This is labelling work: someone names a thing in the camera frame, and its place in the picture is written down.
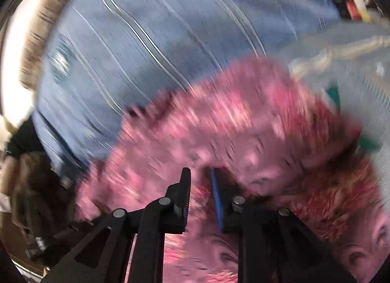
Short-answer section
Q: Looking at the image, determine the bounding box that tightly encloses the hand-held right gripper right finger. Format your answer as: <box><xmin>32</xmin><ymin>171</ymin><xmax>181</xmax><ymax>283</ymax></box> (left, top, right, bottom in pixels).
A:
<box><xmin>210</xmin><ymin>168</ymin><xmax>357</xmax><ymax>283</ymax></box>

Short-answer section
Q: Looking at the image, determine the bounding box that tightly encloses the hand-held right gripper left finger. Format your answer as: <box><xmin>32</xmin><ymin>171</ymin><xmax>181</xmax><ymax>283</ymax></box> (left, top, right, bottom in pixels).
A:
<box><xmin>41</xmin><ymin>167</ymin><xmax>192</xmax><ymax>283</ymax></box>

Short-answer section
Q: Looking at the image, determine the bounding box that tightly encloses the pink floral garment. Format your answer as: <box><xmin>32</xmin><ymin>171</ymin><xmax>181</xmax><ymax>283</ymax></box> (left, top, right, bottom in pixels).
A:
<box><xmin>75</xmin><ymin>58</ymin><xmax>388</xmax><ymax>283</ymax></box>

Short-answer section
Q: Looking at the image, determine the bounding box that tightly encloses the dark cloth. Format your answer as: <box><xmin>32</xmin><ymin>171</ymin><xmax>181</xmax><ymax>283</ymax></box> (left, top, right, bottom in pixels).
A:
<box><xmin>6</xmin><ymin>119</ymin><xmax>93</xmax><ymax>268</ymax></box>

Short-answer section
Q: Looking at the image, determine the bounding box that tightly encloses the blue plaid duvet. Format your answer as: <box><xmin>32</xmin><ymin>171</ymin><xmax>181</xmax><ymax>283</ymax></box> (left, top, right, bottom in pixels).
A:
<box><xmin>32</xmin><ymin>0</ymin><xmax>357</xmax><ymax>177</ymax></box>

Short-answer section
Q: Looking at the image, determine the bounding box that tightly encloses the grey printed bed sheet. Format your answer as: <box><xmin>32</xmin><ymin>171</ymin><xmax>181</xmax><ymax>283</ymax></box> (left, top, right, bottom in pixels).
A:
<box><xmin>286</xmin><ymin>23</ymin><xmax>390</xmax><ymax>180</ymax></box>

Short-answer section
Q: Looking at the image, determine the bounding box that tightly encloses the brown bed edge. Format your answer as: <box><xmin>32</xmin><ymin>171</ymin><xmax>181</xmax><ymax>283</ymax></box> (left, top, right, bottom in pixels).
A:
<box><xmin>18</xmin><ymin>0</ymin><xmax>93</xmax><ymax>90</ymax></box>

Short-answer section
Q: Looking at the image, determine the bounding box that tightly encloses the red cloth item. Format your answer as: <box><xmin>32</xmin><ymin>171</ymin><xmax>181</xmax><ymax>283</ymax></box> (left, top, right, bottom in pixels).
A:
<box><xmin>347</xmin><ymin>0</ymin><xmax>361</xmax><ymax>19</ymax></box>

